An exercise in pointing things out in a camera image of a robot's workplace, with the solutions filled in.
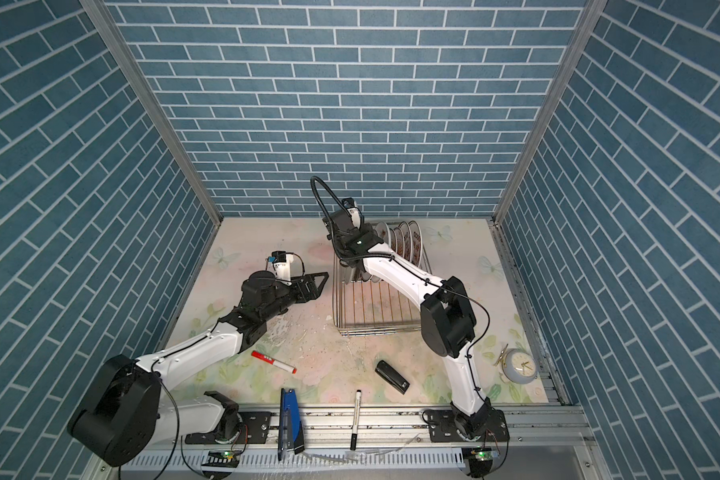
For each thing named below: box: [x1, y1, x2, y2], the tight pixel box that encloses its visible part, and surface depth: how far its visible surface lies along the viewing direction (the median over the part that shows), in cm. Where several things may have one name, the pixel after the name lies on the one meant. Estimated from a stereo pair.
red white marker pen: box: [251, 350, 298, 374], surface depth 86 cm
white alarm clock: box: [493, 343, 538, 384], surface depth 82 cm
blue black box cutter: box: [278, 388, 305, 461], surface depth 74 cm
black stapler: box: [375, 360, 411, 395], surface depth 81 cm
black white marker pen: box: [350, 389, 362, 451], surface depth 77 cm
